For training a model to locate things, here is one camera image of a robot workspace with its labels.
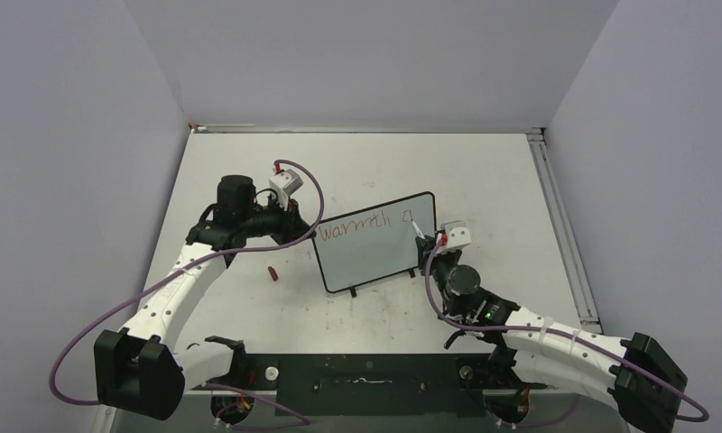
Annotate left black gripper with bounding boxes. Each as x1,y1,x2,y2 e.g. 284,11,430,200
240,192,315,248

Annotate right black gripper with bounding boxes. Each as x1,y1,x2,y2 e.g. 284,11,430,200
419,235,462,317

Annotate white whiteboard marker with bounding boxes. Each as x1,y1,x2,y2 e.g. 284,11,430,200
412,221,425,239

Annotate red marker cap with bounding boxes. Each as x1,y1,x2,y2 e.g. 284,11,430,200
267,266,279,281

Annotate black framed whiteboard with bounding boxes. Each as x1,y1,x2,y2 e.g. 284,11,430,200
312,191,436,293

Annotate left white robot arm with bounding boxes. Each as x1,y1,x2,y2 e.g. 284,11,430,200
94,169,315,420

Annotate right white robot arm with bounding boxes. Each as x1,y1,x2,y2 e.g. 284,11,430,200
414,231,688,432

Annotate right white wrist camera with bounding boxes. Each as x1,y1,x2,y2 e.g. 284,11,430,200
440,220,472,253

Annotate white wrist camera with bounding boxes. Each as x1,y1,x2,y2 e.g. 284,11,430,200
269,169,303,210
440,220,472,253

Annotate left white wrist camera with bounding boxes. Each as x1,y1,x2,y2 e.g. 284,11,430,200
269,169,303,210

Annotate aluminium rail frame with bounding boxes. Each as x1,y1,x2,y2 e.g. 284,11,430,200
100,124,643,419

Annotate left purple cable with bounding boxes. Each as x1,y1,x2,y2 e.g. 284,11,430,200
49,159,327,406

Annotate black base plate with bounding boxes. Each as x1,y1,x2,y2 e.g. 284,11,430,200
242,354,510,417

